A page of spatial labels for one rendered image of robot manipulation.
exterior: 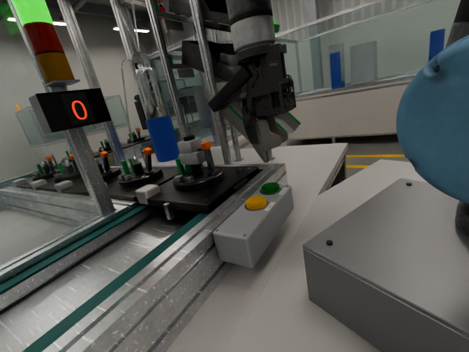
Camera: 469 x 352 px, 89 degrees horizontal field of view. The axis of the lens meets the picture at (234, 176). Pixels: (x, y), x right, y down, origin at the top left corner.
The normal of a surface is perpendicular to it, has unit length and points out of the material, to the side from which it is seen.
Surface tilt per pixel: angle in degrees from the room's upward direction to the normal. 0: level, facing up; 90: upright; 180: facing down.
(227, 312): 0
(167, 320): 90
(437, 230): 2
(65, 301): 0
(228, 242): 90
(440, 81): 96
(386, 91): 90
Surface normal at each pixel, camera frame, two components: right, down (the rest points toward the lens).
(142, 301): 0.83, 0.01
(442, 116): -0.86, 0.40
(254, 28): -0.05, 0.33
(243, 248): -0.52, 0.37
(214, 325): -0.19, -0.93
